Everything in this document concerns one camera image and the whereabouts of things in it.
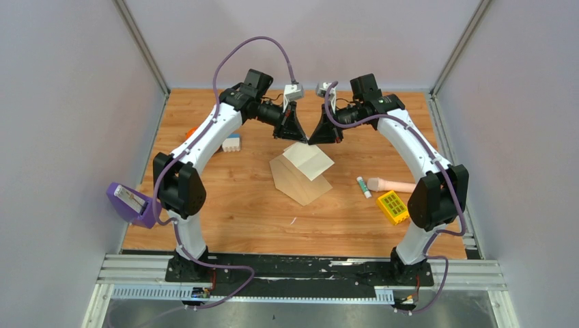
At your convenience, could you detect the white slotted cable duct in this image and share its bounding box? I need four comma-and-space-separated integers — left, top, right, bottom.
111, 284, 395, 305

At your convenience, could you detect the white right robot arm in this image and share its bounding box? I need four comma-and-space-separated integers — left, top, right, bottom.
309, 74, 469, 286

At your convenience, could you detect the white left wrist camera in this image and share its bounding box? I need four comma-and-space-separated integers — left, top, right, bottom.
283, 83, 305, 112

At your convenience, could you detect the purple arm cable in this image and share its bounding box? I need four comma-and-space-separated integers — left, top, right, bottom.
324, 81, 467, 316
151, 36, 297, 313

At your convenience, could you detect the yellow building block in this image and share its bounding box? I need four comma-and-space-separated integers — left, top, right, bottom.
376, 191, 410, 226

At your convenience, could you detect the lined letter paper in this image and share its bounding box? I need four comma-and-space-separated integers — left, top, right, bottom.
283, 142, 335, 181

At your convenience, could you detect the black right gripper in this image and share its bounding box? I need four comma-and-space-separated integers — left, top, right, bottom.
308, 102, 368, 146

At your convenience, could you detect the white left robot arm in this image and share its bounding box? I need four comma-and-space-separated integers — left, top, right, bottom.
151, 69, 307, 282

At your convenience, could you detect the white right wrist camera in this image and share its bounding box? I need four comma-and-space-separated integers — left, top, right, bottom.
315, 82, 337, 113

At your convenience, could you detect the pink toy microphone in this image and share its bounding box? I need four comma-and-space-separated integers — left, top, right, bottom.
367, 178, 416, 193

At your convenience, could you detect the tan paper envelope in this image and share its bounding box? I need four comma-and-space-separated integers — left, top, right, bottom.
269, 155, 332, 206

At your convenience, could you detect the purple box with card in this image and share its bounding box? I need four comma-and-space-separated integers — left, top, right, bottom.
106, 182, 162, 229

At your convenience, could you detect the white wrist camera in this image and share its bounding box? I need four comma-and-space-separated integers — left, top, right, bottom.
283, 83, 305, 112
315, 82, 337, 113

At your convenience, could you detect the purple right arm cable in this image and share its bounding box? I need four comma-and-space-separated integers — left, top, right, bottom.
324, 81, 467, 316

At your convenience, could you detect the white and blue building block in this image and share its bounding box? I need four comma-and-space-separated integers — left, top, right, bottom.
221, 133, 241, 152

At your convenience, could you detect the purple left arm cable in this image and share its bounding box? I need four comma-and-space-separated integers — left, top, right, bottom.
151, 36, 297, 313

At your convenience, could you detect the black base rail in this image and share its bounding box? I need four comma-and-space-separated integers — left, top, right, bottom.
165, 251, 434, 299

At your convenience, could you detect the white green glue stick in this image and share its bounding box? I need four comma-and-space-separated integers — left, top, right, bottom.
356, 176, 371, 199

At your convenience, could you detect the orange curved toy track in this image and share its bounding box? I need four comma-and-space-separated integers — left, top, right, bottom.
185, 128, 197, 139

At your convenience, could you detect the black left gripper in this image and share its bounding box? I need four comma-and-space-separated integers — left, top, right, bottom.
255, 99, 307, 144

